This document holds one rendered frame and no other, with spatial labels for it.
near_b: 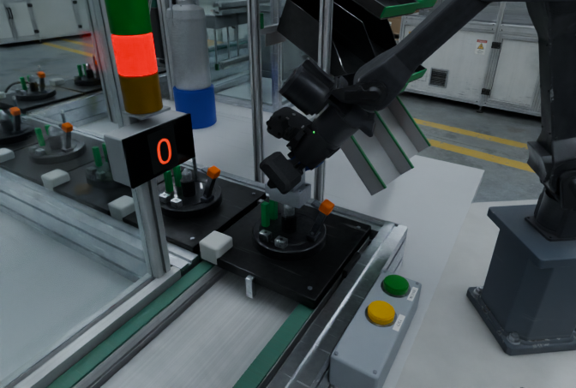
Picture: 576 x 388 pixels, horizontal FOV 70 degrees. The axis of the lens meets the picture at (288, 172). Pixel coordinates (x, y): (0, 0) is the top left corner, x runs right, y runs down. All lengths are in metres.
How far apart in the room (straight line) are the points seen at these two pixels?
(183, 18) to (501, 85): 3.77
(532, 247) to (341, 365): 0.33
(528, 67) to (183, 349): 4.37
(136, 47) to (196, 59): 1.03
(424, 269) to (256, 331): 0.41
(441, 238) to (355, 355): 0.49
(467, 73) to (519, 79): 0.50
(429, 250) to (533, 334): 0.28
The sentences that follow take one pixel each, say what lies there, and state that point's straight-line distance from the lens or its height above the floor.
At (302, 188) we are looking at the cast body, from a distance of 0.72.
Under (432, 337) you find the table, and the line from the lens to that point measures 0.81.
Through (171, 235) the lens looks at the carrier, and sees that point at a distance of 0.83.
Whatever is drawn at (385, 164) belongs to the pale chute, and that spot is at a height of 1.02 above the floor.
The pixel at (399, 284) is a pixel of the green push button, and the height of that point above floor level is 0.97.
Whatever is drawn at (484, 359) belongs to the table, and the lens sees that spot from 0.81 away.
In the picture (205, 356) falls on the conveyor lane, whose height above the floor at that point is 0.92.
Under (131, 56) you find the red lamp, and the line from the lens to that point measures 0.56.
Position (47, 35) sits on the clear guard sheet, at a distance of 0.56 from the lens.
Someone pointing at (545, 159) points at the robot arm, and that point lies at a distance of 0.68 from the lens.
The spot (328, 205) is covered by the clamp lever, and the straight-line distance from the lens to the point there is 0.71.
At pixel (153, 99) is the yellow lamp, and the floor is 1.28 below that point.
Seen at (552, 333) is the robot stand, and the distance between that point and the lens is 0.85.
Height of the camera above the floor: 1.44
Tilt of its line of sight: 27 degrees down
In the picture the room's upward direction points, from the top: straight up
